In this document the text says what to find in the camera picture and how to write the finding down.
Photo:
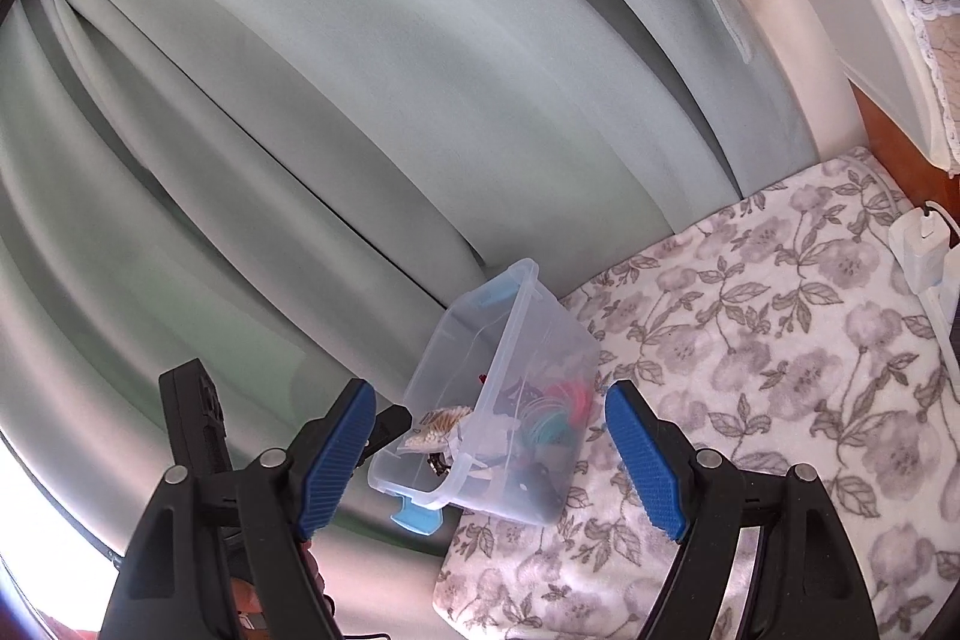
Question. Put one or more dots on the grey floral blanket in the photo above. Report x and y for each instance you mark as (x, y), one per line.
(787, 347)

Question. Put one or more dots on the clear plastic container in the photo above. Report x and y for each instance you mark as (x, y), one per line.
(465, 340)

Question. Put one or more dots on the person's left hand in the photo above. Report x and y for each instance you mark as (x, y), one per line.
(244, 599)

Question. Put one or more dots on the pack of cotton swabs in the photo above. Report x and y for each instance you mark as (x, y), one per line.
(442, 421)

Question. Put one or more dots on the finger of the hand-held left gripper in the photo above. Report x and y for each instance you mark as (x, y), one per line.
(390, 426)

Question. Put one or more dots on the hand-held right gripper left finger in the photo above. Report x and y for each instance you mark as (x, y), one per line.
(337, 467)

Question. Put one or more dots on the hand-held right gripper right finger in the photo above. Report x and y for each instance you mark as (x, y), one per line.
(645, 467)

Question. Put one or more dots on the large white charger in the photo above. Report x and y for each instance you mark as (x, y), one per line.
(922, 250)

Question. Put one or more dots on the brown wooden board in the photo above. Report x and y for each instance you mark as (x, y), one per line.
(892, 160)

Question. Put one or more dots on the white power strip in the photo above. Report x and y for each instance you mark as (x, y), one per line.
(941, 310)

